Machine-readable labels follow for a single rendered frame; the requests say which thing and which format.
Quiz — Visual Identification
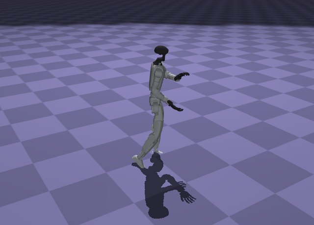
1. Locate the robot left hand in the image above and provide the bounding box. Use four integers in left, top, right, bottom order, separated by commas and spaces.
174, 72, 189, 81

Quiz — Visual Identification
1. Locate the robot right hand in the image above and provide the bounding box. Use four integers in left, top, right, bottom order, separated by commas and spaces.
167, 100, 183, 111

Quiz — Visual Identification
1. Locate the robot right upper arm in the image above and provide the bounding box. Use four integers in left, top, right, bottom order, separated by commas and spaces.
151, 68, 163, 95

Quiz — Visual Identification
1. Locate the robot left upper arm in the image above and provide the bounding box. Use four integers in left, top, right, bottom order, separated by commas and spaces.
164, 67, 169, 79

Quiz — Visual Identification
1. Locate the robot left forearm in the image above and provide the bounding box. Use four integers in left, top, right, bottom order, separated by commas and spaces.
167, 72, 180, 81

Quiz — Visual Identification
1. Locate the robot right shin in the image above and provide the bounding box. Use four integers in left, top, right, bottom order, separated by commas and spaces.
137, 134, 158, 160

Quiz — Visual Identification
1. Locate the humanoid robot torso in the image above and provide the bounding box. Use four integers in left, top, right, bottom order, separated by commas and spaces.
149, 61, 165, 106

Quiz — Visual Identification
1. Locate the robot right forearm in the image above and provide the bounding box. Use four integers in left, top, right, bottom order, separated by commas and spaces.
154, 90, 171, 104

